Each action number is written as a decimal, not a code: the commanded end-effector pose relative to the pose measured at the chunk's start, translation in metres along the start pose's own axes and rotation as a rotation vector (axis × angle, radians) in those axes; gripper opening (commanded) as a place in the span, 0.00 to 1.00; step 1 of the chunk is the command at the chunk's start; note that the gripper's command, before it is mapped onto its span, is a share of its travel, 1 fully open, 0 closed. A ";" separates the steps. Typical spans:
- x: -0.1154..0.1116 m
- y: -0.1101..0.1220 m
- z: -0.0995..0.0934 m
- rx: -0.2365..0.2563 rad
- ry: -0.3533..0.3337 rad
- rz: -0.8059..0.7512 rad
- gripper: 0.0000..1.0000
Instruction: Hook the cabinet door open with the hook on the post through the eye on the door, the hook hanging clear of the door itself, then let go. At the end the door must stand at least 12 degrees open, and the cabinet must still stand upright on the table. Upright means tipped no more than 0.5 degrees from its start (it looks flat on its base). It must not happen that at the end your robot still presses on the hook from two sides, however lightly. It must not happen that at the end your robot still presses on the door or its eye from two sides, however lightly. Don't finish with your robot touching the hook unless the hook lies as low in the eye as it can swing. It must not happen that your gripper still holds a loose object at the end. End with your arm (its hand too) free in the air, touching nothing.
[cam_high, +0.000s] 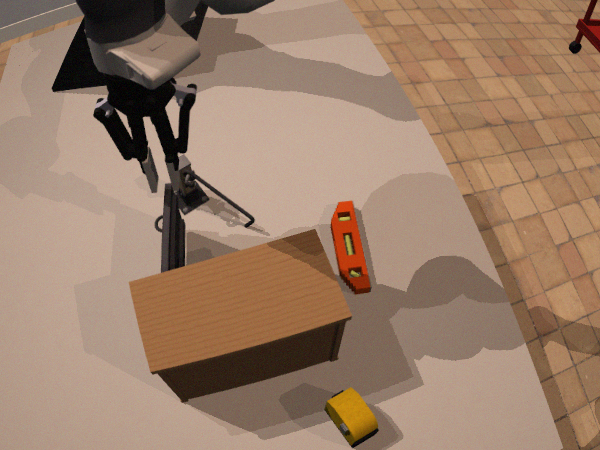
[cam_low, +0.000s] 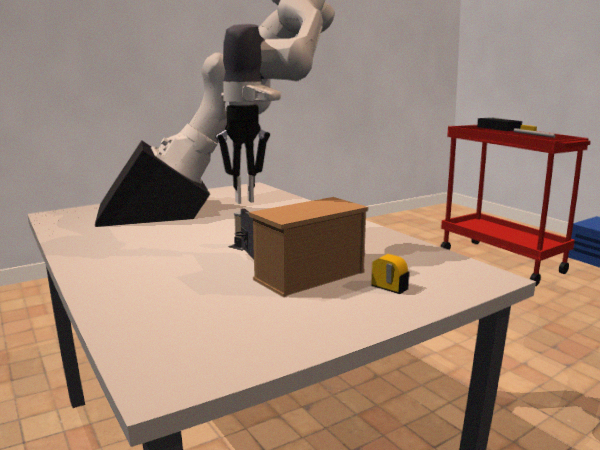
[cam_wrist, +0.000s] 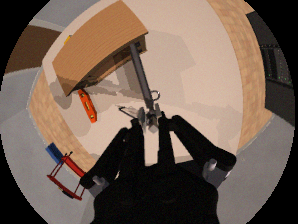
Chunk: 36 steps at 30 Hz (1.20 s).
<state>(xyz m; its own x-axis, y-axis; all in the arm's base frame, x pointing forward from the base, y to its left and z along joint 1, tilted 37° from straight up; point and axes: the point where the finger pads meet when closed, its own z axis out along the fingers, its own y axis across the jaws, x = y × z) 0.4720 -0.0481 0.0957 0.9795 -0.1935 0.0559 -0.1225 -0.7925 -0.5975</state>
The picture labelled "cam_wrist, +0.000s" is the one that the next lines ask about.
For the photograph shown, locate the orange spirit level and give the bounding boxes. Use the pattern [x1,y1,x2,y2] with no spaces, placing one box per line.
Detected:
[77,89,97,123]

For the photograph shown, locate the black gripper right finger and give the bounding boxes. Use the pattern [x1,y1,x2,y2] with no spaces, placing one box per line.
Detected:
[155,103,237,204]

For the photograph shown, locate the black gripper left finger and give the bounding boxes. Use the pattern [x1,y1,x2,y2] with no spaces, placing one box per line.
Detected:
[79,107,147,205]

